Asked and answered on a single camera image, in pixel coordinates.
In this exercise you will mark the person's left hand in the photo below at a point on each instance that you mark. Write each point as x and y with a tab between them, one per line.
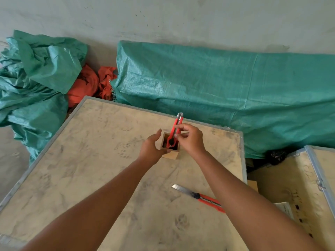
149	152

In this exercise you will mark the person's right forearm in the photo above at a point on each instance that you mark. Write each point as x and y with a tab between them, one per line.
243	203

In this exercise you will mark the red utility knife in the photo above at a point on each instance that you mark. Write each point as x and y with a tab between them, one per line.
206	199
173	132

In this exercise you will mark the person's right thumb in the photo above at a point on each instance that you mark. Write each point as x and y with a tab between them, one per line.
179	136

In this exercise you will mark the metal-edged wooden crate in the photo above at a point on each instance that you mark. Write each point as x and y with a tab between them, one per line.
78	159
295	185

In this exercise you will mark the person's left thumb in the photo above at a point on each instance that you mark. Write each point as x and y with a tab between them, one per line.
165	152

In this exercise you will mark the large green tarp cover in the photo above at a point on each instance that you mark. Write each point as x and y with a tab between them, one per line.
222	88

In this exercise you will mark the crumpled green tarp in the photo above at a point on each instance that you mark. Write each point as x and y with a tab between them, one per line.
34	83

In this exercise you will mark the person's right hand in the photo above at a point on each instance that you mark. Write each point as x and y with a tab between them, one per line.
192	141

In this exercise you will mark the small wooden holder box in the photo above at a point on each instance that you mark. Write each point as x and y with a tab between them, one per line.
172	154

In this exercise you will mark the orange cloth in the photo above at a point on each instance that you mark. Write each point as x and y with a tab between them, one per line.
106	80
83	86

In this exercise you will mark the person's left forearm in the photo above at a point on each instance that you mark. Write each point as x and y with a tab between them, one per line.
96	203

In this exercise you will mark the small cardboard box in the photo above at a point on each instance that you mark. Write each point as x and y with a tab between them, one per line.
253	186

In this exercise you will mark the black plastic bag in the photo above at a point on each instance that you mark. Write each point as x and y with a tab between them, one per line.
277	156

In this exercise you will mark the white paper sheet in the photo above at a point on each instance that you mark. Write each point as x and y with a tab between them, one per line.
285	209

